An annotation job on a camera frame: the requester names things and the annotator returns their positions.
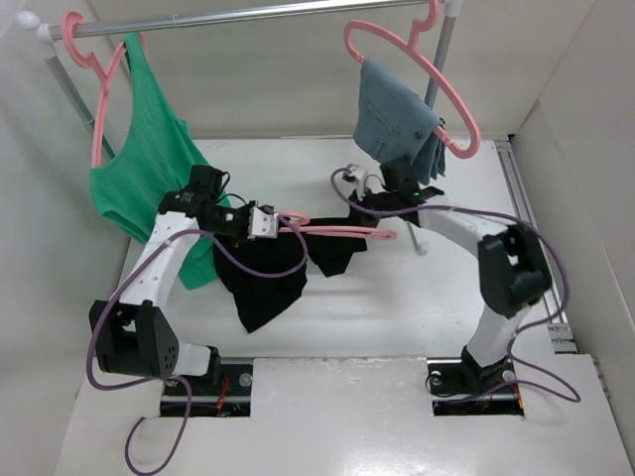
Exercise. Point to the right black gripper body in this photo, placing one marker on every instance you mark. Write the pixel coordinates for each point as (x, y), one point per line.
(381, 202)

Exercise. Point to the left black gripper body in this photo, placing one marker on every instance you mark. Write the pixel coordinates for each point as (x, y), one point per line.
(229, 221)

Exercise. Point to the black t shirt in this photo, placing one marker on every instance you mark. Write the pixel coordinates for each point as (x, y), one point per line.
(267, 276)

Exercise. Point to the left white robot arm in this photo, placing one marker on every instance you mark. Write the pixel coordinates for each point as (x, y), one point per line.
(130, 334)

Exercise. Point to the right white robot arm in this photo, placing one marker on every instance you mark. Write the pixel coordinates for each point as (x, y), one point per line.
(513, 273)

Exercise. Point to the pink hanger with denim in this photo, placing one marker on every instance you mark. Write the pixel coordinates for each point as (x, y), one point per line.
(410, 48)

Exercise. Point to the blue denim garment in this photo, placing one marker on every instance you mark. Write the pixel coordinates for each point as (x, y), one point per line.
(393, 122)

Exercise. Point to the green tank top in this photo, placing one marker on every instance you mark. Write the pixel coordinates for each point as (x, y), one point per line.
(156, 157)

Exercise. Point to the metal clothes rack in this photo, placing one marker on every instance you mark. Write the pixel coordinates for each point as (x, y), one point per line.
(47, 35)

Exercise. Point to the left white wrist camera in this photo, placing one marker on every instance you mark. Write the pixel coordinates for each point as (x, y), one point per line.
(263, 222)

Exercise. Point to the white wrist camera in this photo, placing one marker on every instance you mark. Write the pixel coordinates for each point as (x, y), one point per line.
(357, 176)
(263, 222)

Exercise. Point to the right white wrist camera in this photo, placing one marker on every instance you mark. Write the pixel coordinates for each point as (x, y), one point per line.
(357, 176)

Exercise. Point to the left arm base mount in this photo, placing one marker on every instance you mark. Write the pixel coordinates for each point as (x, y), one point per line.
(230, 397)

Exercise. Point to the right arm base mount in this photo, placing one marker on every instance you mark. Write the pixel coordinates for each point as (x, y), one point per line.
(459, 390)

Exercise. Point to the aluminium rail right side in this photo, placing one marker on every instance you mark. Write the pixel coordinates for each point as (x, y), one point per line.
(557, 298)

